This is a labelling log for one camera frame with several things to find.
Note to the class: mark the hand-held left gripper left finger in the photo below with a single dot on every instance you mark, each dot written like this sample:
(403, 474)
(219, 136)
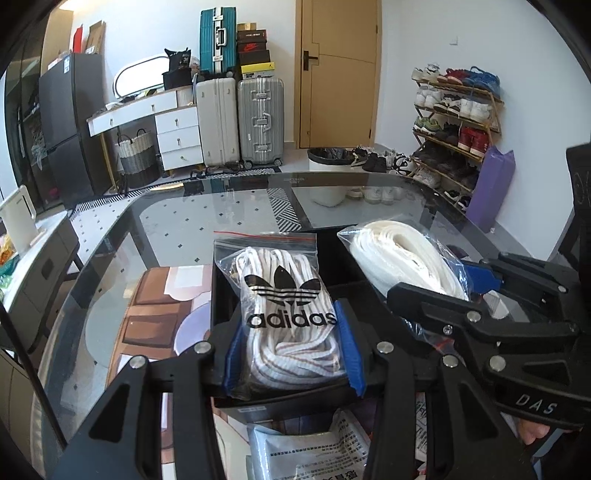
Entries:
(232, 360)

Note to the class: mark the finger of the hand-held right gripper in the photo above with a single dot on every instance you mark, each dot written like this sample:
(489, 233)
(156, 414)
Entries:
(480, 275)
(438, 314)

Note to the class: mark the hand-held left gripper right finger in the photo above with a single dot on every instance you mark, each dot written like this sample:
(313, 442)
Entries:
(349, 344)

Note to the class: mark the bag of white round shoelaces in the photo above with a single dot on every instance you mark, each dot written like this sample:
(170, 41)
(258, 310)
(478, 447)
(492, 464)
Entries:
(277, 332)

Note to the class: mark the bag of white laces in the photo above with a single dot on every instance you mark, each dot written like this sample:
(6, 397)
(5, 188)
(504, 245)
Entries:
(397, 258)

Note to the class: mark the black cardboard box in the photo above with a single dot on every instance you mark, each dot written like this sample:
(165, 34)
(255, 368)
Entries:
(333, 258)

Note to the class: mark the person's right hand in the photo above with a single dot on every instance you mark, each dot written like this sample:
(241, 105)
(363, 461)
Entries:
(533, 434)

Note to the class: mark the purple bag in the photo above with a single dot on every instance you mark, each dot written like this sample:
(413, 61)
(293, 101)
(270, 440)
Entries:
(491, 189)

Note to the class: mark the white printed paper packet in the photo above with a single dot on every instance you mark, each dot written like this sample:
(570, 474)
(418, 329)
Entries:
(353, 431)

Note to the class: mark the silver white printed packet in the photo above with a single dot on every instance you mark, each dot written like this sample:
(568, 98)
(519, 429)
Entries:
(286, 454)

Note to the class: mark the black white patterned rug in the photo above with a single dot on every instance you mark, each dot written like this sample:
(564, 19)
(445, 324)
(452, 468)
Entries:
(288, 212)

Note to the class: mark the wooden shoe rack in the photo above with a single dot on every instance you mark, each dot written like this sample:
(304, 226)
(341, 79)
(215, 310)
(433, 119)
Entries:
(480, 127)

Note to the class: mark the loose sneakers pile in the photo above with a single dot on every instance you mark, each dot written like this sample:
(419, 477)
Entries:
(375, 162)

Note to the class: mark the shoe rack with shoes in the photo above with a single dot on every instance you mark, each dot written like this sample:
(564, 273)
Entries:
(461, 108)

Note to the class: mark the grey cabinet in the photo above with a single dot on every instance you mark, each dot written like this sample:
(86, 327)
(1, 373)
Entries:
(41, 281)

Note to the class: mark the wooden door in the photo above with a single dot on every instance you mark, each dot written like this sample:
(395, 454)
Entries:
(341, 101)

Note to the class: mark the woven laundry basket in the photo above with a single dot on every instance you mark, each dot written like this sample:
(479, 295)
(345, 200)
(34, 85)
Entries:
(136, 159)

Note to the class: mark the white vanity dresser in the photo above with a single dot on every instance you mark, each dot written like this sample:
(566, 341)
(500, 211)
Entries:
(178, 138)

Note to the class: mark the white suitcase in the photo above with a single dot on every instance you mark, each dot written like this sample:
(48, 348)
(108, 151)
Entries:
(217, 122)

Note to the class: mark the silver suitcase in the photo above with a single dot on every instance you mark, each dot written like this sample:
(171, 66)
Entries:
(261, 122)

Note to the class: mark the colourful snack packets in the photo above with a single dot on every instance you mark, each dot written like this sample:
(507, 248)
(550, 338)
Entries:
(7, 263)

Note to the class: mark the white countertop appliance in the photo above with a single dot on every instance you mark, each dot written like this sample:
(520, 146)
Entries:
(18, 221)

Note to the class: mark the dark refrigerator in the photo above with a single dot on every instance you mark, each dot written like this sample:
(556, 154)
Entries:
(69, 124)

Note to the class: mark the black handbag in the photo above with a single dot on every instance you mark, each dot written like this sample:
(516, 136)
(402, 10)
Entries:
(178, 69)

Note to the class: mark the oval mirror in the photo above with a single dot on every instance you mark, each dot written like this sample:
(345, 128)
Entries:
(138, 76)

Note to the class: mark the dark glass cabinet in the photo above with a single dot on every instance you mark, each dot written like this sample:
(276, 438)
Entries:
(27, 138)

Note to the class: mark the plain black shoe box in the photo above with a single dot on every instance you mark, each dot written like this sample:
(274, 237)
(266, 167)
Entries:
(254, 57)

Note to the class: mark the black red shoe box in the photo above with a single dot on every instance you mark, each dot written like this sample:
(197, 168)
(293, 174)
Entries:
(252, 46)

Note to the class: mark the teal suitcase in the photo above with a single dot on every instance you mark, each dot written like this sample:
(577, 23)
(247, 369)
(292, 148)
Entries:
(217, 39)

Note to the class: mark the black labelled shoe box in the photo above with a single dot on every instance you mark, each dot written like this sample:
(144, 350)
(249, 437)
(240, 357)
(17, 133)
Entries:
(251, 35)

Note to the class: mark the flat cardboard piece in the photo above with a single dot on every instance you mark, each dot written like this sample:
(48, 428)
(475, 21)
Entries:
(95, 39)

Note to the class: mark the red flat box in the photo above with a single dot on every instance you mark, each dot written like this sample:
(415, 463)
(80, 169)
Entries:
(78, 40)

